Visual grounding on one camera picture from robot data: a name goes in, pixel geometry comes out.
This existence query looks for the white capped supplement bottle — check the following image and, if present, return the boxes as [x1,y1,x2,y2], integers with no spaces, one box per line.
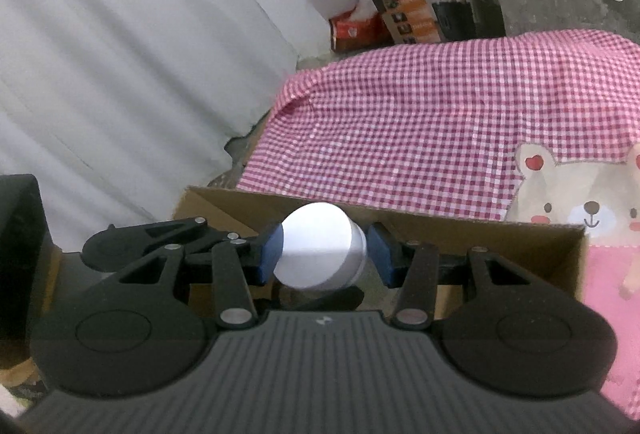
[274,202,368,292]

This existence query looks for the brown cardboard box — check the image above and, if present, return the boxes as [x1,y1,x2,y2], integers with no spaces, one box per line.
[174,187,588,318]

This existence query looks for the pink checkered tablecloth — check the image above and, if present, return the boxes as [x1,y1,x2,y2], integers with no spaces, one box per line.
[239,29,639,418]

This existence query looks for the red tissue box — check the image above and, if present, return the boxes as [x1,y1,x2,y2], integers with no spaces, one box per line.
[330,12,393,54]

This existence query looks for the white curtain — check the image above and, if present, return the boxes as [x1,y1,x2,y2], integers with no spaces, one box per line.
[1,0,358,250]

